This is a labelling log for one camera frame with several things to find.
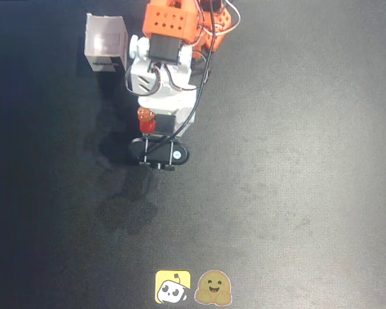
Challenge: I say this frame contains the white servo wire bundle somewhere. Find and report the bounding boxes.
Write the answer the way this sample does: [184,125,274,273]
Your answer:
[192,0,241,36]

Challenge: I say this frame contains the yellow robot sticker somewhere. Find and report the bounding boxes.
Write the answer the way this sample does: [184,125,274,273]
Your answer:
[154,270,192,304]

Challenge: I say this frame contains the open white cardboard box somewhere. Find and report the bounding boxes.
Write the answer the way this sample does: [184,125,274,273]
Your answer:
[84,12,129,73]

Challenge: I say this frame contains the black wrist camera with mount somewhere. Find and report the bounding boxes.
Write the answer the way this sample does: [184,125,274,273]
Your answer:
[127,135,190,171]

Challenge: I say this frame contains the hugging face emoji sticker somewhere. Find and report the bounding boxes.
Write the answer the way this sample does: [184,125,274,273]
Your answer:
[194,269,234,305]

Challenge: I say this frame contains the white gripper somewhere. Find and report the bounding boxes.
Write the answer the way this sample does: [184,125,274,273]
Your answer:
[136,89,198,136]

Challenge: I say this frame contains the black camera cable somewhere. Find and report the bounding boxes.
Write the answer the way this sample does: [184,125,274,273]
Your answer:
[143,0,218,156]

